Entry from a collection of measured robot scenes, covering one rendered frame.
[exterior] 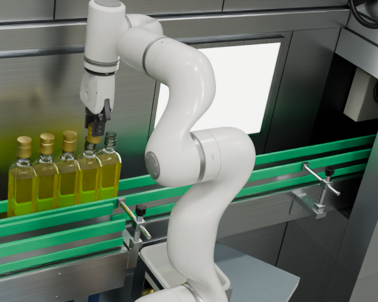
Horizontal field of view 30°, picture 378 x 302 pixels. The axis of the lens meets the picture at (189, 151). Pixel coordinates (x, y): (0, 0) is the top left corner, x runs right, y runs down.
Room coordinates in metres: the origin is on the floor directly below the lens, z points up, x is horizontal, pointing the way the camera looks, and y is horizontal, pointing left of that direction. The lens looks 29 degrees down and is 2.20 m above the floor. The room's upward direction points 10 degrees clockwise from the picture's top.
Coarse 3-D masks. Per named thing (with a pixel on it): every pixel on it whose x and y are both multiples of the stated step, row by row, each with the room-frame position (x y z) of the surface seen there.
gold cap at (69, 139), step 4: (64, 132) 1.52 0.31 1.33; (68, 132) 1.53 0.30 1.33; (72, 132) 1.53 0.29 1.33; (64, 136) 1.51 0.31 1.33; (68, 136) 1.51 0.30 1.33; (72, 136) 1.51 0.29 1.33; (76, 136) 1.52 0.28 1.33; (64, 140) 1.51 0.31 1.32; (68, 140) 1.51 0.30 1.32; (72, 140) 1.51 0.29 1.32; (64, 144) 1.51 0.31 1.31; (68, 144) 1.51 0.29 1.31; (72, 144) 1.51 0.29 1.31; (64, 148) 1.51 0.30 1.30; (68, 148) 1.51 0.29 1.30; (72, 148) 1.51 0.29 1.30
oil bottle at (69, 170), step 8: (56, 160) 1.52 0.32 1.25; (64, 160) 1.51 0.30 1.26; (72, 160) 1.52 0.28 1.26; (64, 168) 1.49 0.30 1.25; (72, 168) 1.50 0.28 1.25; (64, 176) 1.49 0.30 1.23; (72, 176) 1.50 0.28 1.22; (64, 184) 1.49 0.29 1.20; (72, 184) 1.51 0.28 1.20; (64, 192) 1.49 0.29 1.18; (72, 192) 1.51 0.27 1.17; (64, 200) 1.50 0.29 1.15; (72, 200) 1.51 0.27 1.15; (56, 208) 1.49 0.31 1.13
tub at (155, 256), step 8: (144, 248) 1.54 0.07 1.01; (152, 248) 1.55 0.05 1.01; (160, 248) 1.56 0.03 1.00; (144, 256) 1.51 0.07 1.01; (152, 256) 1.55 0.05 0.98; (160, 256) 1.56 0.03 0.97; (152, 264) 1.48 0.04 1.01; (160, 264) 1.56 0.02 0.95; (168, 264) 1.58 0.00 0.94; (152, 272) 1.46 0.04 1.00; (160, 272) 1.54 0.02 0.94; (168, 272) 1.55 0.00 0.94; (176, 272) 1.55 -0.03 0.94; (160, 280) 1.42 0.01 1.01; (168, 280) 1.51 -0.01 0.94; (176, 280) 1.52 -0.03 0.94; (184, 280) 1.52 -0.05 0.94; (224, 280) 1.47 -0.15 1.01; (224, 288) 1.44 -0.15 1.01
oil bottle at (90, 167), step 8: (80, 160) 1.54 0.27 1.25; (88, 160) 1.54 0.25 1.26; (96, 160) 1.55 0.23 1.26; (80, 168) 1.53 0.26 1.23; (88, 168) 1.53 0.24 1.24; (96, 168) 1.54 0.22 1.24; (80, 176) 1.53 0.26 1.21; (88, 176) 1.53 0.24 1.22; (96, 176) 1.54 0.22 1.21; (80, 184) 1.52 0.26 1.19; (88, 184) 1.53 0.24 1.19; (96, 184) 1.54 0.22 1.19; (80, 192) 1.52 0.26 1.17; (88, 192) 1.53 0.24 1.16; (96, 192) 1.54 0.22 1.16; (80, 200) 1.52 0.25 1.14; (88, 200) 1.53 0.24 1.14; (96, 200) 1.55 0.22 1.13
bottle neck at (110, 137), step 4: (108, 132) 1.60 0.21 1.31; (112, 132) 1.61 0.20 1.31; (108, 136) 1.58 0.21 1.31; (112, 136) 1.59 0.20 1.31; (104, 140) 1.59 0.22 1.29; (108, 140) 1.58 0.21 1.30; (112, 140) 1.58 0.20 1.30; (104, 144) 1.59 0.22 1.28; (108, 144) 1.58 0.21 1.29; (112, 144) 1.58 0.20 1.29; (104, 148) 1.59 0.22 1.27; (108, 148) 1.58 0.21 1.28; (112, 148) 1.59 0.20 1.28; (108, 152) 1.58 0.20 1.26; (112, 152) 1.59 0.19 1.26
